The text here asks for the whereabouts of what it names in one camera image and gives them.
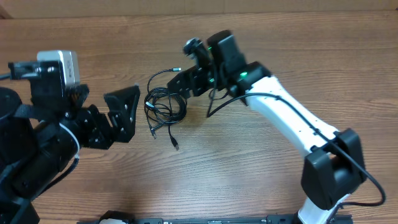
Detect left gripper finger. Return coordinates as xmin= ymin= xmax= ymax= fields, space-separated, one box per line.
xmin=63 ymin=84 xmax=90 ymax=109
xmin=104 ymin=85 xmax=141 ymax=142

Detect black usb cable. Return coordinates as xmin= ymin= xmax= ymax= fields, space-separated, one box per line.
xmin=144 ymin=86 xmax=188 ymax=151

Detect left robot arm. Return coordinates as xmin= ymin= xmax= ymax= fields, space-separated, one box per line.
xmin=1 ymin=85 xmax=140 ymax=223

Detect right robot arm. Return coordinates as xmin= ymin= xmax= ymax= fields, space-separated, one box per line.
xmin=167 ymin=30 xmax=366 ymax=223

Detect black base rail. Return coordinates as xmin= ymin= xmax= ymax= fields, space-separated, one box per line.
xmin=76 ymin=210 xmax=354 ymax=224

